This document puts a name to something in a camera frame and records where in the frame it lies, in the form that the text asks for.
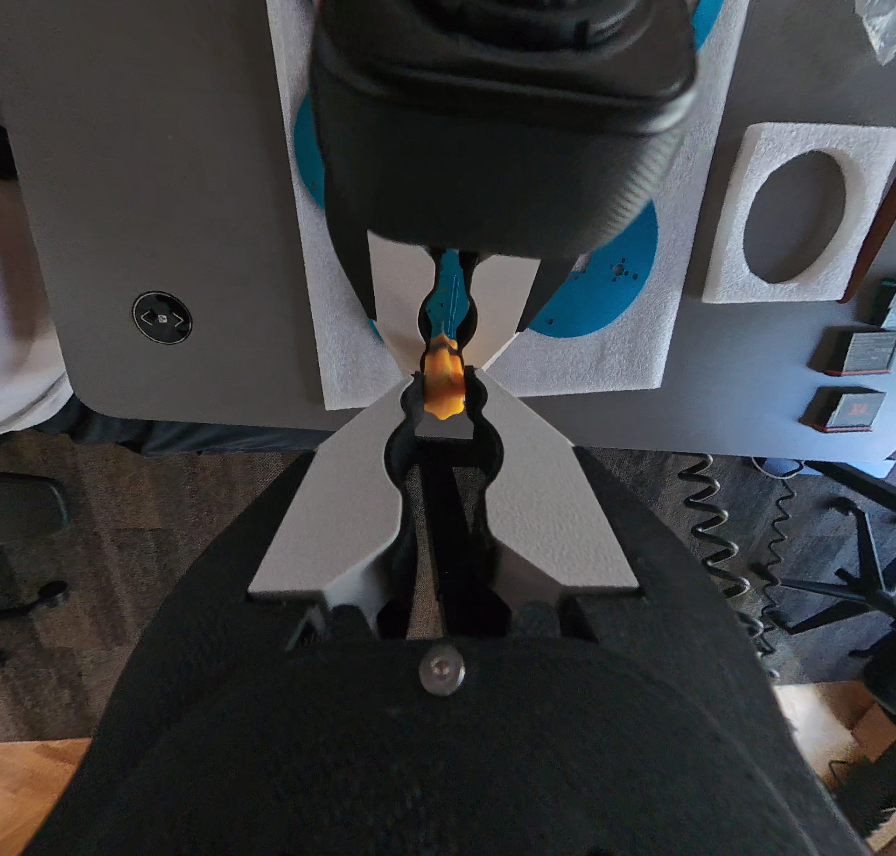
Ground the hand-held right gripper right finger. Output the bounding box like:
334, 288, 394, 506
465, 368, 641, 605

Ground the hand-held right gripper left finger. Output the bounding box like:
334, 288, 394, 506
248, 373, 428, 629

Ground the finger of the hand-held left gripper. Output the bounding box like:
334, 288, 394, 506
366, 230, 443, 377
458, 253, 543, 370

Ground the small blue round plate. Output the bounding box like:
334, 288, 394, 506
366, 249, 473, 344

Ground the yellow handled screwdriver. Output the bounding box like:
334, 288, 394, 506
419, 275, 469, 421

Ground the round desk control panel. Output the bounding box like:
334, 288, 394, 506
132, 290, 194, 345

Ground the teal disc with rectangular hole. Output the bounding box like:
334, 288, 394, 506
525, 200, 660, 340

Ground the white foam sheet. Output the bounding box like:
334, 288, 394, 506
260, 0, 760, 412

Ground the black office chair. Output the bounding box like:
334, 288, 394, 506
0, 471, 71, 622
752, 460, 896, 661

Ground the black box with red mark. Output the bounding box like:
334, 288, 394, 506
800, 387, 888, 435

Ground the black box with grey label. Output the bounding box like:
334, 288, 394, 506
811, 327, 896, 379

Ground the wood edged grey table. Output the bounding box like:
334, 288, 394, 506
839, 182, 896, 305

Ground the dark teal box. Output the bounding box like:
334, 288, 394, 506
867, 278, 896, 332

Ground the clear plastic bag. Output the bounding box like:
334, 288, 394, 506
846, 0, 896, 67

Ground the thick black coiled cable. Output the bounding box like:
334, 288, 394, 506
678, 452, 784, 682

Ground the thin black wavy cable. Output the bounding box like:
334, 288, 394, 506
758, 477, 800, 634

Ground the white foam frame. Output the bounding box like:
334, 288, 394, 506
702, 122, 896, 305

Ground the blue metal ring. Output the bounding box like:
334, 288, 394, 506
689, 0, 735, 50

